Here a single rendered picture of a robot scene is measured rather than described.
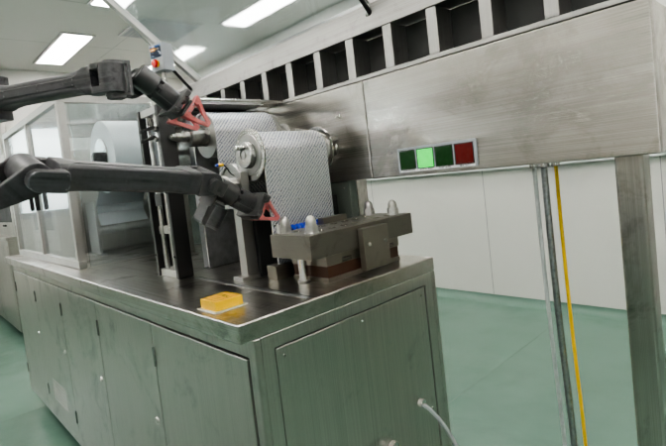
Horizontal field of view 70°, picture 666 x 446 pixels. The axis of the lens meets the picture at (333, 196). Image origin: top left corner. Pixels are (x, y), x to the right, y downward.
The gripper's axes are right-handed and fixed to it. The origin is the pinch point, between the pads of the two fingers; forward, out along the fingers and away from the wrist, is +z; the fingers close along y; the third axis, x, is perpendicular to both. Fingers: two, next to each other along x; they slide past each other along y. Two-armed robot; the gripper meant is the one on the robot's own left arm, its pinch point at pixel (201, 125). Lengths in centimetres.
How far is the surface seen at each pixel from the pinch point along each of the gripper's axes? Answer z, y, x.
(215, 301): 17.5, 17.1, -39.1
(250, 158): 15.5, 1.8, 0.6
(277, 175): 23.8, 4.7, 0.1
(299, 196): 33.6, 4.5, -0.4
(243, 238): 27.9, -3.7, -17.5
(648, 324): 88, 79, -6
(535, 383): 212, 0, 4
